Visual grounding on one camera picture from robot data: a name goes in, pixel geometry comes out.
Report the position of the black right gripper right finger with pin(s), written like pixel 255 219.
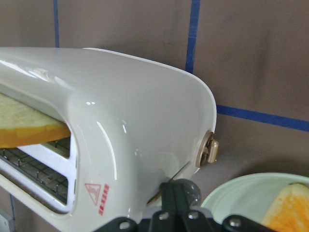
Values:
pixel 188 202

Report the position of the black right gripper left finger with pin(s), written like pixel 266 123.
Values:
pixel 162 220

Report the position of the white two-slot toaster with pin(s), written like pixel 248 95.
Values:
pixel 134 124

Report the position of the toast slice in toaster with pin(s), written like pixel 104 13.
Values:
pixel 22 125

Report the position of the light green plate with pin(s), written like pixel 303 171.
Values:
pixel 249 196

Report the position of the toast slice on plate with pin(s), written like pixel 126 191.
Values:
pixel 289 212

